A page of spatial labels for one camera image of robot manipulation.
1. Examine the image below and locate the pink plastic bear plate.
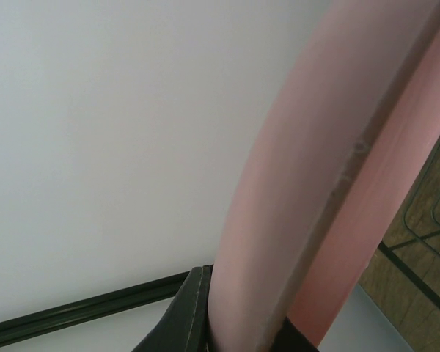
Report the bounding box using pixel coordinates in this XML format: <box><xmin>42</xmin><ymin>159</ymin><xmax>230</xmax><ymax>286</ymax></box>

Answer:
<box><xmin>208</xmin><ymin>1</ymin><xmax>440</xmax><ymax>351</ymax></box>

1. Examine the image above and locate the grey wire dish rack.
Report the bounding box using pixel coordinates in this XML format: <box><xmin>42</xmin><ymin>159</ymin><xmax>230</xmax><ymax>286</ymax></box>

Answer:
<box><xmin>403</xmin><ymin>137</ymin><xmax>440</xmax><ymax>260</ymax></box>

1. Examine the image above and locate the black aluminium enclosure frame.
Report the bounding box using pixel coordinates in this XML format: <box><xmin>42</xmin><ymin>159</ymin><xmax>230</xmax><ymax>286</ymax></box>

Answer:
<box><xmin>0</xmin><ymin>233</ymin><xmax>440</xmax><ymax>351</ymax></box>

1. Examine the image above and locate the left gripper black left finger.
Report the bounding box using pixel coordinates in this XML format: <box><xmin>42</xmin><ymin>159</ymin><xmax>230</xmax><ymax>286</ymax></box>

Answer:
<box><xmin>134</xmin><ymin>265</ymin><xmax>213</xmax><ymax>352</ymax></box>

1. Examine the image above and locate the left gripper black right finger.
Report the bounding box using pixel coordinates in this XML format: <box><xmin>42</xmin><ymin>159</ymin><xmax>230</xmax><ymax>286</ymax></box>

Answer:
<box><xmin>269</xmin><ymin>317</ymin><xmax>318</xmax><ymax>352</ymax></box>

